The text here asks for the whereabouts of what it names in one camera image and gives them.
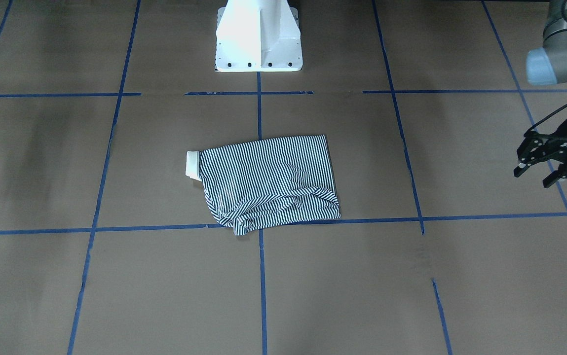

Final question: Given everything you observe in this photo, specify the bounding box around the blue white striped polo shirt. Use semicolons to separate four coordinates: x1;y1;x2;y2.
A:
186;135;340;236

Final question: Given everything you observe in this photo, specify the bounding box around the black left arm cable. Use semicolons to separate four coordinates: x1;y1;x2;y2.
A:
525;85;567;134

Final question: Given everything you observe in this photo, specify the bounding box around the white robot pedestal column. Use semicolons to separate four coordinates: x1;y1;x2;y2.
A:
214;0;303;72

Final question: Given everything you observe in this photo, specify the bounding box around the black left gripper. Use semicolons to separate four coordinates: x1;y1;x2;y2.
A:
513;119;567;188

